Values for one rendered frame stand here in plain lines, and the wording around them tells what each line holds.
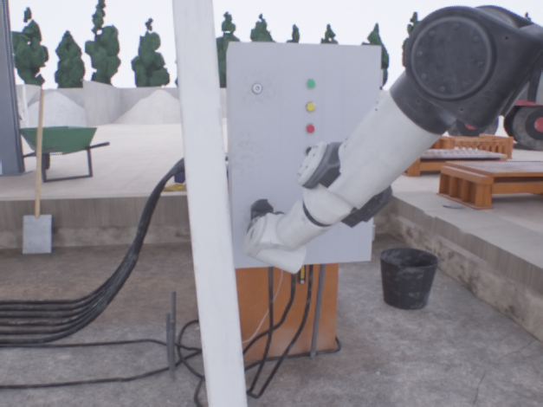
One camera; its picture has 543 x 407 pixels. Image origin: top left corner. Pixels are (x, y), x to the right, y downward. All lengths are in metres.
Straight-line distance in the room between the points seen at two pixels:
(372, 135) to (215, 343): 0.45
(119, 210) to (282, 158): 2.56
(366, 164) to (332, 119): 0.59
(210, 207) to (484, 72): 0.47
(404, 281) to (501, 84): 1.97
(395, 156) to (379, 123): 0.05
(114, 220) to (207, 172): 2.89
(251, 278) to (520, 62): 1.46
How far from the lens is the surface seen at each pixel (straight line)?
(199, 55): 0.74
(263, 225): 0.78
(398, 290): 2.39
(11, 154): 5.71
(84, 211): 3.61
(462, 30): 0.44
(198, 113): 0.72
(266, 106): 1.09
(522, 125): 9.43
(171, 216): 3.49
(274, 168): 1.11
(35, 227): 3.67
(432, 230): 3.19
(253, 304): 1.80
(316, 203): 0.64
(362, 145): 0.55
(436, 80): 0.45
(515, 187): 3.66
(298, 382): 1.82
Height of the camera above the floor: 1.08
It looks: 13 degrees down
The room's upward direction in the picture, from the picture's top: straight up
